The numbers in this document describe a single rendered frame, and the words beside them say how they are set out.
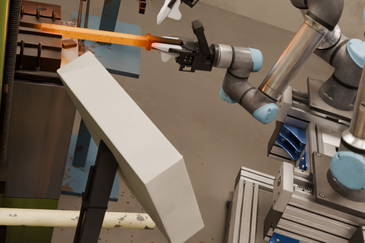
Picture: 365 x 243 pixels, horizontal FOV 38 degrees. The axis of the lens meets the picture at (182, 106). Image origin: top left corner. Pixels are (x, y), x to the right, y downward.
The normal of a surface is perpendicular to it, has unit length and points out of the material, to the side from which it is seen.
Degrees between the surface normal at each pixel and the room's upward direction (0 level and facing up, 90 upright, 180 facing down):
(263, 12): 90
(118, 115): 30
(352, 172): 97
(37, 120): 90
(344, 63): 90
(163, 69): 0
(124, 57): 0
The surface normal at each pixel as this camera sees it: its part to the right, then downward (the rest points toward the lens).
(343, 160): -0.59, 0.44
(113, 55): 0.26, -0.79
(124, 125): -0.16, -0.60
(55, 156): 0.18, 0.61
